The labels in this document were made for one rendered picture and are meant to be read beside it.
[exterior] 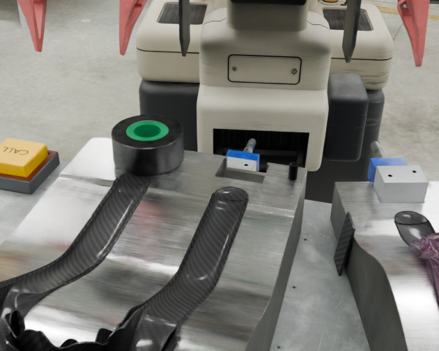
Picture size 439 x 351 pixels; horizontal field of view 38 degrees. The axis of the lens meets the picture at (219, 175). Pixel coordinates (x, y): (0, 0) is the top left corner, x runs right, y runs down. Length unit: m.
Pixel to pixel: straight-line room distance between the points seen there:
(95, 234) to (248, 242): 0.15
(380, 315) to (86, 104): 2.42
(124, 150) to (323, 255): 0.25
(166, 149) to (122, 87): 2.37
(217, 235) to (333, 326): 0.15
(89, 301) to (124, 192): 0.21
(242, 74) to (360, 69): 0.36
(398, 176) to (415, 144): 1.95
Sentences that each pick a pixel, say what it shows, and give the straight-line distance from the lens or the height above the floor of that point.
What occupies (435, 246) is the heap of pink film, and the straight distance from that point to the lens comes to 0.61.
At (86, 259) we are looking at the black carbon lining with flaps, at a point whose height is 0.88.
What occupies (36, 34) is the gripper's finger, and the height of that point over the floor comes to 1.01.
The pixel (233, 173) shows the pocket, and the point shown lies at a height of 0.87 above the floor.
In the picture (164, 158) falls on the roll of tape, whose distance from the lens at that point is 0.69.
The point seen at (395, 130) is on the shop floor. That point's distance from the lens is 2.77.
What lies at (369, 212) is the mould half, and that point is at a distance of 0.72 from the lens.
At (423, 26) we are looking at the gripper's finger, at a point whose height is 1.04.
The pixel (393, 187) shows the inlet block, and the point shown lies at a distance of 0.74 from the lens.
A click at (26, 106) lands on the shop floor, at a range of 2.94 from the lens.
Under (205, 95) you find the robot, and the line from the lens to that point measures 1.08.
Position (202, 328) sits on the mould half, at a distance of 0.47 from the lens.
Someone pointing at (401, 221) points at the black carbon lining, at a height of 0.85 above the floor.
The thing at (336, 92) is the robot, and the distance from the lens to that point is 1.24.
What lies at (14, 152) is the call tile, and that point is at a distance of 0.88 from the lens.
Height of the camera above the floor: 1.27
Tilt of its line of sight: 33 degrees down
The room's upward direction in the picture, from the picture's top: 1 degrees clockwise
